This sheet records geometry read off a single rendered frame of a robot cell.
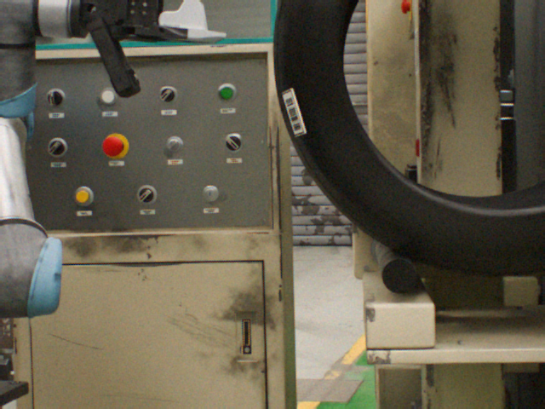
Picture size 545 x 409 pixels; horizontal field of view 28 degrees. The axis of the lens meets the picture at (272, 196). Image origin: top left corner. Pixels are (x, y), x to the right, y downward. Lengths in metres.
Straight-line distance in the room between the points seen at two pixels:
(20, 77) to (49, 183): 0.70
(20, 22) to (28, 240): 0.33
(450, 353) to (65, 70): 1.12
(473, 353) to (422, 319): 0.08
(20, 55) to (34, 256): 0.29
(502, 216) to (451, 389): 0.49
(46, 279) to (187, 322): 0.60
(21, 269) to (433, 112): 0.69
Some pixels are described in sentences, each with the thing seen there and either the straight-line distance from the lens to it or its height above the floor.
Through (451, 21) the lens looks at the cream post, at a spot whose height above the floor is 1.26.
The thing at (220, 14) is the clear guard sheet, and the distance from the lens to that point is 2.17.
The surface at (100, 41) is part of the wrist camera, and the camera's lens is 1.53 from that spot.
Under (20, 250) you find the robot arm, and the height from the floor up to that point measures 0.93.
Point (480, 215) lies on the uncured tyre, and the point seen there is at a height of 0.98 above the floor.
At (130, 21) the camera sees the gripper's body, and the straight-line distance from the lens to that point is 1.51.
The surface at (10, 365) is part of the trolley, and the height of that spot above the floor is 0.09.
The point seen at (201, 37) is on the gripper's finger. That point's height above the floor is 1.22.
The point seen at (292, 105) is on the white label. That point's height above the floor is 1.12.
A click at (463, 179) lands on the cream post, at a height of 1.01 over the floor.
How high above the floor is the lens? 1.08
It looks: 3 degrees down
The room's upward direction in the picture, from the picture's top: 2 degrees counter-clockwise
